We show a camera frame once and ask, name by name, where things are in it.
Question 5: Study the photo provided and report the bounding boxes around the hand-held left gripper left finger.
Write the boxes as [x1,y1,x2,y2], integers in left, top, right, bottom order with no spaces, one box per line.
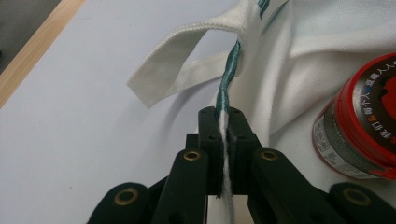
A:
[185,106,225,198]

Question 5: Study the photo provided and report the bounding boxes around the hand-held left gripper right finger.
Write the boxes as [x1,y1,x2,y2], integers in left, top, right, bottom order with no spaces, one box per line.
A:
[225,106,263,196]

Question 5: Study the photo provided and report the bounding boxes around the white tote bag coloured blobs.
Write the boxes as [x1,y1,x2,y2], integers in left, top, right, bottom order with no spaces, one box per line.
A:
[126,0,396,224]

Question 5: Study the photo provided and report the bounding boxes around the jar with red lid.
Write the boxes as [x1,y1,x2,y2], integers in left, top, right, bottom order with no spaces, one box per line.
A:
[311,51,396,182]

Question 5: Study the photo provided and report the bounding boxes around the pale grey table mat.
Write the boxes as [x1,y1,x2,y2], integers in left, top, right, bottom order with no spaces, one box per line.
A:
[0,0,250,224]

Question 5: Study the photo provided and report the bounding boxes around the wooden table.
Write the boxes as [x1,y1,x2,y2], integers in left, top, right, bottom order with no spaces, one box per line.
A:
[0,0,87,110]

